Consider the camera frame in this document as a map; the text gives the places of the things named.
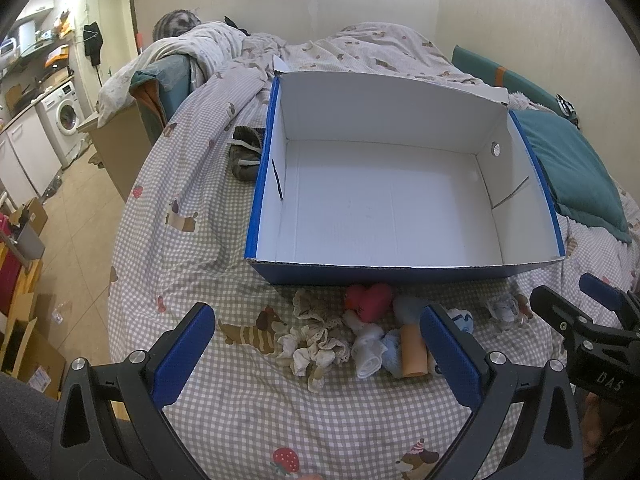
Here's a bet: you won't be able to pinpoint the clear plastic packet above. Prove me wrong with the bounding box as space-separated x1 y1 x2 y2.
486 292 533 328

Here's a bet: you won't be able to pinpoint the teal pillow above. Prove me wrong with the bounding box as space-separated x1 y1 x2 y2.
512 110 631 244

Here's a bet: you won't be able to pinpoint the cardboard bedside box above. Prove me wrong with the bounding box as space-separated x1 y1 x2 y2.
78 105 152 202

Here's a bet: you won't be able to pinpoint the light blue fluffy sock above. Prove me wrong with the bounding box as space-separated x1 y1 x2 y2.
382 296 427 379

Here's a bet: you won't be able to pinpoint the blue white cardboard box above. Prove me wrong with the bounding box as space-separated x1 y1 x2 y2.
244 60 565 285

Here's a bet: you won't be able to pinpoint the checkered dog print bedspread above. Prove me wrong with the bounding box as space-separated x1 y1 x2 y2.
108 63 639 479

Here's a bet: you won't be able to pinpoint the teal headboard cushion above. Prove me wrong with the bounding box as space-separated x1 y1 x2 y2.
451 46 579 127

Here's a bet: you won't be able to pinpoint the orange tan cloth roll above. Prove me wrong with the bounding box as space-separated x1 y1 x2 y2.
400 324 428 378

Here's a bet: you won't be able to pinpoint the pink plush toy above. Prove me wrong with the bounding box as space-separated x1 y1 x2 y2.
343 283 394 323

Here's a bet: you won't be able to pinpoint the white washing machine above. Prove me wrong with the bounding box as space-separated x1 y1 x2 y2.
36 80 88 168

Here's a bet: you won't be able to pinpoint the beige lace scrunchie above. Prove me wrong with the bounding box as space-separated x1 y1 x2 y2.
292 288 343 330

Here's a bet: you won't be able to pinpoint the teal orange folded blanket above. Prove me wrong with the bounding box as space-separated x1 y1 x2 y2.
129 54 192 144

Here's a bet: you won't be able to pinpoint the crumpled dog print duvet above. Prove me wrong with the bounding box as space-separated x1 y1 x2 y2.
96 22 508 127

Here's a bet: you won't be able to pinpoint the grey striped plush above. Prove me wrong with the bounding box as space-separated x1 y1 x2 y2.
152 9 202 41

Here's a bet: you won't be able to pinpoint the black hanging garment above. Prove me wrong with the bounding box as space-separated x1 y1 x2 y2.
82 22 103 67

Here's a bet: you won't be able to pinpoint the cream white scrunchie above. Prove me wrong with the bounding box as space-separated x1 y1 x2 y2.
276 325 350 393

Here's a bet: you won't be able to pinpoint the dark olive garment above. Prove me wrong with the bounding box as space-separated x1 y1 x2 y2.
228 126 265 182

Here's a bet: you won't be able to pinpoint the white kitchen cabinets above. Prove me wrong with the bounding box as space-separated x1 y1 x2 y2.
1 107 62 206

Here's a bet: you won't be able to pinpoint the cardboard boxes on floor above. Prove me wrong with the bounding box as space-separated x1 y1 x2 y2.
1 200 65 399

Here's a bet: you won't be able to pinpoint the right hand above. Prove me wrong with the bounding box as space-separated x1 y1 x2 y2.
579 392 639 464

